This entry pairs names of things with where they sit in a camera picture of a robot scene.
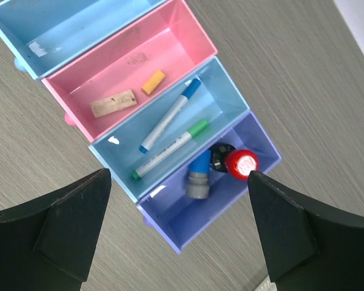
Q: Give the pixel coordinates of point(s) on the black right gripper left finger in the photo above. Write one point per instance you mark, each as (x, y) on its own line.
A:
(48, 243)

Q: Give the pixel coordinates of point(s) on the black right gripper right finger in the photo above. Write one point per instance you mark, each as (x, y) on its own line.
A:
(307, 244)

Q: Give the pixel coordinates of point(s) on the green white marker pen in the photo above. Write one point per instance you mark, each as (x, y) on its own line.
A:
(190, 133)

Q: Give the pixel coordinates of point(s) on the red cap black stamp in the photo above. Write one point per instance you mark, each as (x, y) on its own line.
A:
(225, 158)

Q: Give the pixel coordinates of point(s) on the blue grey glue stick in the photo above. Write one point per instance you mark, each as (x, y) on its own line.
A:
(197, 186)

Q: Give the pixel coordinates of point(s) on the long beige eraser block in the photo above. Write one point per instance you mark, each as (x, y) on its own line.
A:
(113, 103)

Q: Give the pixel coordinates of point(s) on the blue white marker pen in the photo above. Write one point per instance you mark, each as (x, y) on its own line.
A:
(180, 102)

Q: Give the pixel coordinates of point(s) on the small yellow eraser block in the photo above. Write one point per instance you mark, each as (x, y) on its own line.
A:
(155, 80)

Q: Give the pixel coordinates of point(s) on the white plastic file rack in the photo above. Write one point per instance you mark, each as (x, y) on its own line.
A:
(266, 285)

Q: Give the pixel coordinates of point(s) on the light blue bin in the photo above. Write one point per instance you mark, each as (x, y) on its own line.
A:
(46, 35)
(217, 100)

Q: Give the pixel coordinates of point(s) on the purple plastic bin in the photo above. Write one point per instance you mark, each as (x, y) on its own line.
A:
(178, 218)

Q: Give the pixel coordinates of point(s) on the left light blue bin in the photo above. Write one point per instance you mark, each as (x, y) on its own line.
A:
(46, 35)

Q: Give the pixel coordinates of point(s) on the pink plastic bin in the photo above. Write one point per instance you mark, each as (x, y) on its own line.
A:
(169, 38)

